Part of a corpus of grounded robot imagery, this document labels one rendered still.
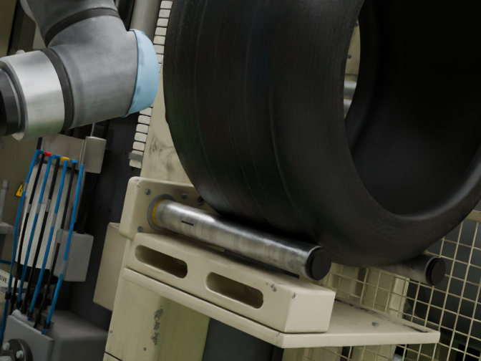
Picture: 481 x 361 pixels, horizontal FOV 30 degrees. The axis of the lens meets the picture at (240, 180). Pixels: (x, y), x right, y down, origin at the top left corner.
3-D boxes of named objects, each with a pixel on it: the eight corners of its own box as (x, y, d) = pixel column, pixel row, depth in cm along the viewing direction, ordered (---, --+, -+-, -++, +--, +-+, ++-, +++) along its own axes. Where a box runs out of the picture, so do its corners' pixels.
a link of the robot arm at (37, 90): (71, 115, 92) (40, 30, 93) (26, 126, 89) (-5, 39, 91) (50, 144, 100) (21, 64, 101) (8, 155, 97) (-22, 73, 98)
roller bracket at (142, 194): (116, 236, 142) (128, 175, 142) (285, 249, 170) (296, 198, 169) (128, 240, 140) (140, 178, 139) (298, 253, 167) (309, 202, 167)
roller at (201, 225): (147, 224, 143) (152, 196, 142) (168, 226, 146) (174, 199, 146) (307, 281, 118) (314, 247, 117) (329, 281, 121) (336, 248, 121)
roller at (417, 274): (268, 236, 162) (273, 211, 162) (285, 237, 165) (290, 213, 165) (427, 286, 137) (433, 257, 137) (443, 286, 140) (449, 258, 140)
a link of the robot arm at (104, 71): (119, 49, 108) (151, 122, 105) (20, 69, 101) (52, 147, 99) (142, 6, 100) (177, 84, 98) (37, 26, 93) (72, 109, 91)
